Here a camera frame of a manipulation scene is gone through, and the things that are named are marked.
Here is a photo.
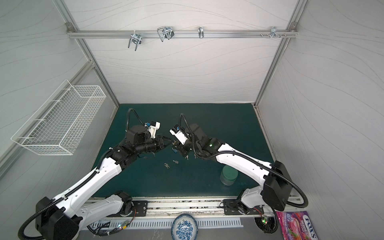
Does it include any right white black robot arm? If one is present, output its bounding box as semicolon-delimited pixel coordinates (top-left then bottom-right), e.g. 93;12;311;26
170;114;309;215

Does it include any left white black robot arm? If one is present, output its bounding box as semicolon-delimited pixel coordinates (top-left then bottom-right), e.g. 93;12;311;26
18;108;174;240

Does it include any green table mat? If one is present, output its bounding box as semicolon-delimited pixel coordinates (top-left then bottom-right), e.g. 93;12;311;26
96;104;273;198

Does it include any green lidded jar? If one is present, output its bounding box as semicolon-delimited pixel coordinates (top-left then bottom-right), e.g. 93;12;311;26
220;165;239;186

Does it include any blue white patterned plate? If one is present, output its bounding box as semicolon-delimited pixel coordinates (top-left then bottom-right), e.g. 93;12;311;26
171;214;198;240

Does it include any metal U-bolt clamp left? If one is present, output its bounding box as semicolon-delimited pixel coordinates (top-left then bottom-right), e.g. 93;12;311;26
128;33;142;51

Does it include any metal u-bolt clamp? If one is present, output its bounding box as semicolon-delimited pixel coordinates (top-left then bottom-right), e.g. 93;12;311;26
157;27;175;42
128;33;142;51

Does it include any metal U-bolt clamp middle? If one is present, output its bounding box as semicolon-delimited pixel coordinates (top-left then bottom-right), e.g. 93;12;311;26
157;27;175;42

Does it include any black round fan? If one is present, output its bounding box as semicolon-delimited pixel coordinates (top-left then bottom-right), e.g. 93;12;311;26
255;217;279;234

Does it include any pink Fox's candy bag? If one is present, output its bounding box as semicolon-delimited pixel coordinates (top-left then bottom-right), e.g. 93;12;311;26
277;211;319;240

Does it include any metal bolt clamp right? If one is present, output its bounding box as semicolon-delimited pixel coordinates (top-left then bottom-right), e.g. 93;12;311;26
260;27;287;39

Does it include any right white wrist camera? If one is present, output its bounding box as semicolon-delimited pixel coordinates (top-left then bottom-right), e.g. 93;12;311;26
170;127;189;145

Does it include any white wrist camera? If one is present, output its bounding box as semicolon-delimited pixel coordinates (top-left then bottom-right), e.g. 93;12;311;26
170;127;189;145
145;121;161;139

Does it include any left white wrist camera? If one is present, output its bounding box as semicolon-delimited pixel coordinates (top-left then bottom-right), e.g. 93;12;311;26
145;121;161;139

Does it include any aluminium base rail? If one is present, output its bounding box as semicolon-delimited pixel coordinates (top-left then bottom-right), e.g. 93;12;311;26
83;195;304;221

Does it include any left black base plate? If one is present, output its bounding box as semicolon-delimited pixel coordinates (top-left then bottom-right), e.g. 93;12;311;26
118;201;148;217

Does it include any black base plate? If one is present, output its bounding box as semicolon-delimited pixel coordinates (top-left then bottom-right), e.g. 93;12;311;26
118;201;148;217
219;199;264;216

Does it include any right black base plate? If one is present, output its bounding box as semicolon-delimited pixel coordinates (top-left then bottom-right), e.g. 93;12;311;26
219;199;264;216

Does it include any white vented cable duct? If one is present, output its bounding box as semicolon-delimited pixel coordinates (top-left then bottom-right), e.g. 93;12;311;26
92;217;244;230

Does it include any white wire basket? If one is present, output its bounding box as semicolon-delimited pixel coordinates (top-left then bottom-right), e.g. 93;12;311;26
11;80;106;156

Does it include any small metal bracket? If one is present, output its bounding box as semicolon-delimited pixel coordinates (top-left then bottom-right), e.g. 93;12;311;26
198;27;204;39

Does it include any aluminium crossbar rail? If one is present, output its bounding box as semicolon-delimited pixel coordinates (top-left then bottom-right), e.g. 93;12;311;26
67;29;299;39

